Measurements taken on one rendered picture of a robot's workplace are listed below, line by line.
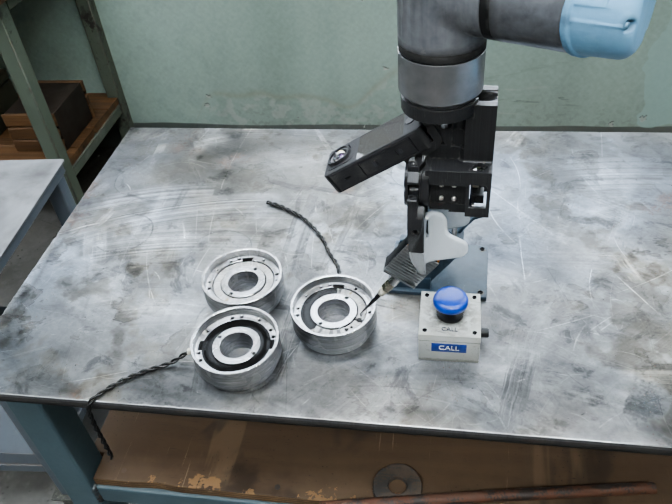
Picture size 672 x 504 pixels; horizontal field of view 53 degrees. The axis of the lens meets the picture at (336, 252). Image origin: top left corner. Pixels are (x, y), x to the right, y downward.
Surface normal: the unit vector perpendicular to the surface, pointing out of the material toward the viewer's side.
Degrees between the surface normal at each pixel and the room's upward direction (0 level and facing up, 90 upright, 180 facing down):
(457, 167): 0
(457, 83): 89
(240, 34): 90
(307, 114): 90
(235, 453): 0
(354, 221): 0
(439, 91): 90
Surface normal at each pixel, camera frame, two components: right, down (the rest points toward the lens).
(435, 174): -0.18, 0.66
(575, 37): -0.44, 0.80
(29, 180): -0.08, -0.74
